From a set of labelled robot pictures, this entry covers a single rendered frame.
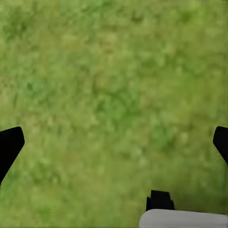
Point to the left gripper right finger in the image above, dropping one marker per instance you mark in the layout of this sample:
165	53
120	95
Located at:
220	141

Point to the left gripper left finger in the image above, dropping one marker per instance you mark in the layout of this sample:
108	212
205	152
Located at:
11	142

